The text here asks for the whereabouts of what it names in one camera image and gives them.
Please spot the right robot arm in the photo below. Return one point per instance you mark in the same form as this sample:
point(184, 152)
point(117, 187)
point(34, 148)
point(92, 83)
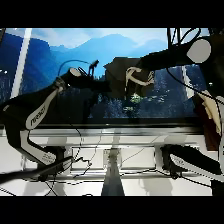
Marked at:
point(198, 50)

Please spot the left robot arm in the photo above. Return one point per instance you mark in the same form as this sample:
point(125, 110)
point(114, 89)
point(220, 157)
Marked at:
point(37, 117)

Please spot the cream garment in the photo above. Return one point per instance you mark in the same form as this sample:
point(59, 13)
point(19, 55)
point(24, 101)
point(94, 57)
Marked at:
point(210, 107)

